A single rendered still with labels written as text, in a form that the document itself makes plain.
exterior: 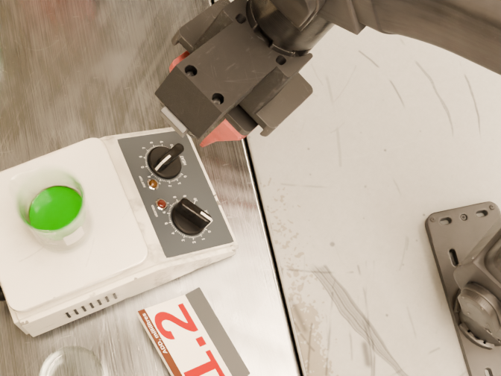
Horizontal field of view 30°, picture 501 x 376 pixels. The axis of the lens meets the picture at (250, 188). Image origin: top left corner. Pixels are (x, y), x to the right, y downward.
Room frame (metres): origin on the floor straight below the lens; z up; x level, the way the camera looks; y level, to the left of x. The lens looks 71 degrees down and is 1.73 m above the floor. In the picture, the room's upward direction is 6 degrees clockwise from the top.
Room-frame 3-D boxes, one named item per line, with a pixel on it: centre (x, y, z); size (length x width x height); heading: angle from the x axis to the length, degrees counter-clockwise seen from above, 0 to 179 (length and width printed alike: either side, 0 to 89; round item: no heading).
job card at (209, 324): (0.13, 0.04, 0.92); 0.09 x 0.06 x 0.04; 36
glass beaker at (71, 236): (0.21, 0.15, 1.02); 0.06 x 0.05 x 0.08; 71
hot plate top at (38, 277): (0.21, 0.15, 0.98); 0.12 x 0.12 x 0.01; 29
